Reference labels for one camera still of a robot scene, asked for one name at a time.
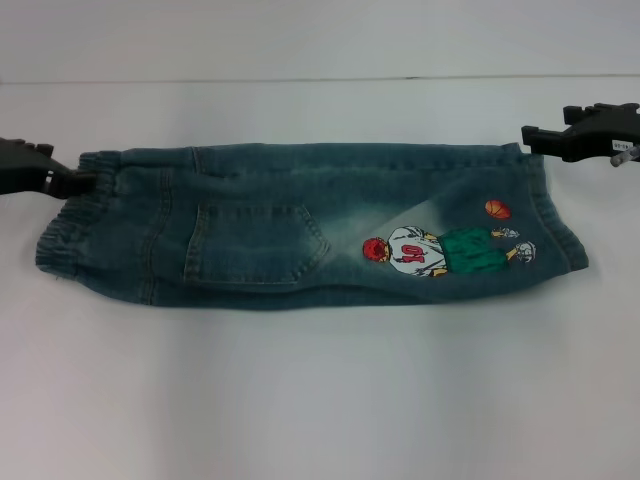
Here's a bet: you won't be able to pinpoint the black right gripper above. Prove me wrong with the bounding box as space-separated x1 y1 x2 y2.
520 102 640 163

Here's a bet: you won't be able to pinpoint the blue denim shorts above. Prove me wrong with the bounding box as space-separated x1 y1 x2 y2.
33 141 592 308

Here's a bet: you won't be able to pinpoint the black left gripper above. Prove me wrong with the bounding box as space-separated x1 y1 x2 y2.
0 135 97 198

